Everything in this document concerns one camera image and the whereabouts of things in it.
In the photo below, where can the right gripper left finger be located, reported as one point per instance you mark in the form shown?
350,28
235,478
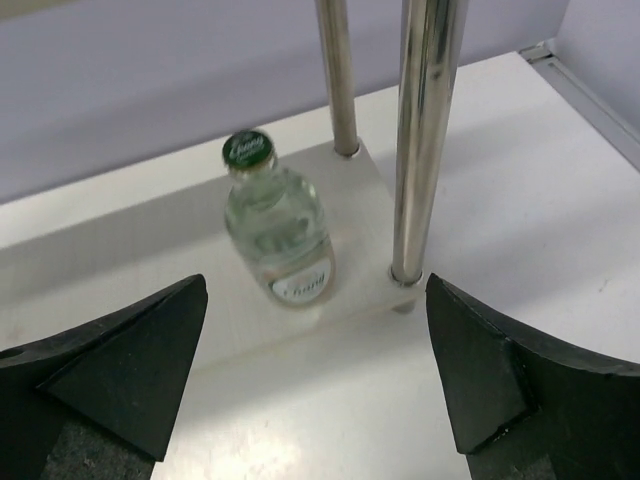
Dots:
100,400

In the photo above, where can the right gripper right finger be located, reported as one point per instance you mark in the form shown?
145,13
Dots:
523,404

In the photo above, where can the clear Chang bottle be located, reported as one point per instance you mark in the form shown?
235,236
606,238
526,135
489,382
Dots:
276,222

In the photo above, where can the white two-tier shelf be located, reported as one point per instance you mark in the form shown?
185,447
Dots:
149,251

